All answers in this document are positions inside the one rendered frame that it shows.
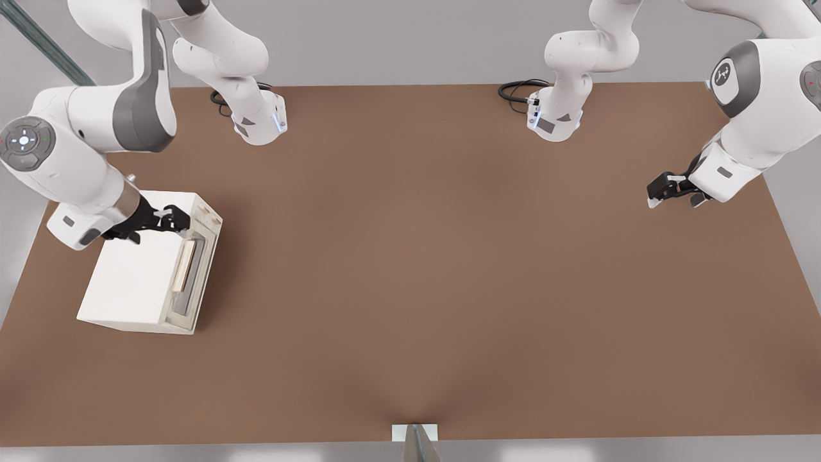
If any black cable loop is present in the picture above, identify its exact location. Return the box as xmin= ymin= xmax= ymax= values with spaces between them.
xmin=210 ymin=81 xmax=274 ymax=120
xmin=498 ymin=78 xmax=554 ymax=116

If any silver frame post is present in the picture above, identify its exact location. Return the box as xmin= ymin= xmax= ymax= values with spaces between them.
xmin=392 ymin=423 xmax=443 ymax=462
xmin=0 ymin=0 xmax=97 ymax=88

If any white oven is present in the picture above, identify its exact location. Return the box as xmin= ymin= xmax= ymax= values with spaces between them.
xmin=76 ymin=190 xmax=224 ymax=336

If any oven door with pale handle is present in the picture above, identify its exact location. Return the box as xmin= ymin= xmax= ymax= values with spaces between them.
xmin=165 ymin=231 xmax=221 ymax=332

